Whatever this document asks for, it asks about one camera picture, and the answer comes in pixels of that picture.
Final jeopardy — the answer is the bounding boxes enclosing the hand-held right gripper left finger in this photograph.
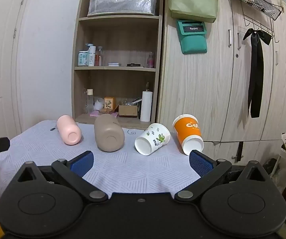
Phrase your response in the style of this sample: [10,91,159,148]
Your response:
[16,150,108,204]

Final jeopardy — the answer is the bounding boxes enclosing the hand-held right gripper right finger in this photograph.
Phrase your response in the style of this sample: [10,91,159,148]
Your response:
[174,150,271,203]

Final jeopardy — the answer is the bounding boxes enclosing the orange paper cup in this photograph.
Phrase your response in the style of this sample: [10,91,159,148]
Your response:
[172,114,205,155]

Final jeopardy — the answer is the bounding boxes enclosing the pink cup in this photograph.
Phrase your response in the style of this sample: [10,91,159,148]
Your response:
[56,115,83,145]

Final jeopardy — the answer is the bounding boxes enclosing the beige cup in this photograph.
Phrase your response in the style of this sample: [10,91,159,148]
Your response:
[94,114,125,152]

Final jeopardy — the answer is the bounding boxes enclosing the white frog print paper cup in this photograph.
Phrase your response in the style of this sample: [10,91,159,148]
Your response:
[134,123,171,156]

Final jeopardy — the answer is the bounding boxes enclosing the pale textured table cloth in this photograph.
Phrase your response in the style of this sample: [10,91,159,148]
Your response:
[0,120,201,201]

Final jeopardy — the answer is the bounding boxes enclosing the crumpled white wrapper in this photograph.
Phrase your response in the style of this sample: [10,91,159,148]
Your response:
[94,99,105,113]

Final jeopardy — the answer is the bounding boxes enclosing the clear bottle with cork cap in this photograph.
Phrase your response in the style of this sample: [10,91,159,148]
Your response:
[86,89,94,115]

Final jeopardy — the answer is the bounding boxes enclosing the yellow floral box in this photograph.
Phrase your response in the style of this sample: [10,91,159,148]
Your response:
[104,97,116,110]

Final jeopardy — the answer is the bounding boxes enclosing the brown cardboard box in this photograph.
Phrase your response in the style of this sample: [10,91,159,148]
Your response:
[118,104,139,118]

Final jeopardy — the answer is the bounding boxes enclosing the white paper towel roll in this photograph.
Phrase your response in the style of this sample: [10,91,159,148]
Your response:
[140,91,153,122]

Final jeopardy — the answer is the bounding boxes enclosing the light wood wardrobe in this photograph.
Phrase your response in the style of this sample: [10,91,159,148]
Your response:
[156,0,286,164]

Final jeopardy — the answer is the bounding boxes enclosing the black ribbon bow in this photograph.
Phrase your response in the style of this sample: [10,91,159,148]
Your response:
[243,28,274,119]

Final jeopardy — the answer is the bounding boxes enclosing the teal and white jar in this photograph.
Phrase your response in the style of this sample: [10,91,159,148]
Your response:
[77,51,89,67]

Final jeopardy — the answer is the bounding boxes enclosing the clear bottle with reddish liquid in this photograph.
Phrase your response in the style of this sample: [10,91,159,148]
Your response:
[95,46,104,67]

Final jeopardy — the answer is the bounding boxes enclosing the white pump bottle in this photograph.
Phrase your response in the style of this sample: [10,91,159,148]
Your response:
[85,43,96,67]

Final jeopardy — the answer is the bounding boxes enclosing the teal fabric bag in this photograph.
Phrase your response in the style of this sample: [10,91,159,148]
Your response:
[176,19,208,55]

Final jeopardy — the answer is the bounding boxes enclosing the wooden open shelf unit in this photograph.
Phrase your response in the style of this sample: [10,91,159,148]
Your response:
[71,0,164,130]

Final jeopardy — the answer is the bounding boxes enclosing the olive green fabric bag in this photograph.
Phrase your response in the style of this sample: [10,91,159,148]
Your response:
[169,0,219,24]

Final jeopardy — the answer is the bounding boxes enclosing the silver storage box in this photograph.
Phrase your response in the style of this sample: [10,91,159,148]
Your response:
[87,0,158,17]

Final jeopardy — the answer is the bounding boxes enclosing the black wire basket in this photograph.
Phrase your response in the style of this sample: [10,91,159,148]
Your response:
[225,0,284,21]

